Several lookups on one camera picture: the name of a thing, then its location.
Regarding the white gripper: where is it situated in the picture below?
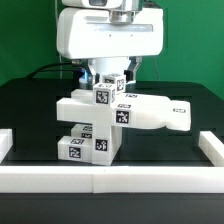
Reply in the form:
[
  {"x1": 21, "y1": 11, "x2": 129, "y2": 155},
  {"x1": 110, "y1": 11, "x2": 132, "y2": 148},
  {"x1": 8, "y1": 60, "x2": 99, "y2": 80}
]
[{"x1": 57, "y1": 8, "x2": 163, "y2": 84}]

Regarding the white tagged cube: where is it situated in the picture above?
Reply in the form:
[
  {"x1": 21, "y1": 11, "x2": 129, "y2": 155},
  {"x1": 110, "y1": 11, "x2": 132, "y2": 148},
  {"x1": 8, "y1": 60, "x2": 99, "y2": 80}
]
[{"x1": 93, "y1": 83, "x2": 116, "y2": 106}]

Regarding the white chair back frame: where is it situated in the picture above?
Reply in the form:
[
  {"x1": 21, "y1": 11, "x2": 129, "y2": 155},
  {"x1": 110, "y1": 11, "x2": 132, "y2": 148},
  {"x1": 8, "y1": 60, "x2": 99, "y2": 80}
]
[{"x1": 56, "y1": 90, "x2": 191, "y2": 131}]

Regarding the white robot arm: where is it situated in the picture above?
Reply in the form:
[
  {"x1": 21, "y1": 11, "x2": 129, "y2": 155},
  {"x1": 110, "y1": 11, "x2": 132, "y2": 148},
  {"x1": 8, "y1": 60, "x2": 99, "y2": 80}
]
[{"x1": 57, "y1": 0, "x2": 164, "y2": 81}]

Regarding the white block left edge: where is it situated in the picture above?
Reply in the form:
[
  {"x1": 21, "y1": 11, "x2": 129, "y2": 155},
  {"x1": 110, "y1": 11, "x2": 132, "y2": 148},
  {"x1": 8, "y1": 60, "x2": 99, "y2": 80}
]
[{"x1": 0, "y1": 129, "x2": 13, "y2": 163}]

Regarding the black cable on table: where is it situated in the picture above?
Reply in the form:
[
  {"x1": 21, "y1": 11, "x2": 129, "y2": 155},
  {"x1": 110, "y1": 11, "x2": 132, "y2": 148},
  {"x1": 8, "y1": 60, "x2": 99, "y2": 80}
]
[{"x1": 25, "y1": 60, "x2": 84, "y2": 80}]

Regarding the white thin cable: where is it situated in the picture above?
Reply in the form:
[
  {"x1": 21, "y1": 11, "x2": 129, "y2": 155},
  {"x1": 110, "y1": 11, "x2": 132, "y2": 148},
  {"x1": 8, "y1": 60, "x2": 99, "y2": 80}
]
[{"x1": 54, "y1": 0, "x2": 64, "y2": 80}]

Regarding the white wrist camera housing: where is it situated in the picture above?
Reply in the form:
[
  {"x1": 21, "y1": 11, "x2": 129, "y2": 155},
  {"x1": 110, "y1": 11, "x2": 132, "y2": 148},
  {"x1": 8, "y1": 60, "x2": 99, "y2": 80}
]
[{"x1": 62, "y1": 0, "x2": 123, "y2": 9}]

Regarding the white obstacle wall bar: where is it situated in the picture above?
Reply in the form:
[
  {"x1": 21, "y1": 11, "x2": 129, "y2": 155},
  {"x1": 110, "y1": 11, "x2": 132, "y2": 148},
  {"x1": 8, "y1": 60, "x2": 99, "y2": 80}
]
[{"x1": 198, "y1": 131, "x2": 224, "y2": 167}]

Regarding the white front rail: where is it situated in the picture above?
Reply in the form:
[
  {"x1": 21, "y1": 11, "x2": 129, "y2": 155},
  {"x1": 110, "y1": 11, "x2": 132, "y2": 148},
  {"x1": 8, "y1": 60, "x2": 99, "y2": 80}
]
[{"x1": 0, "y1": 166, "x2": 224, "y2": 193}]

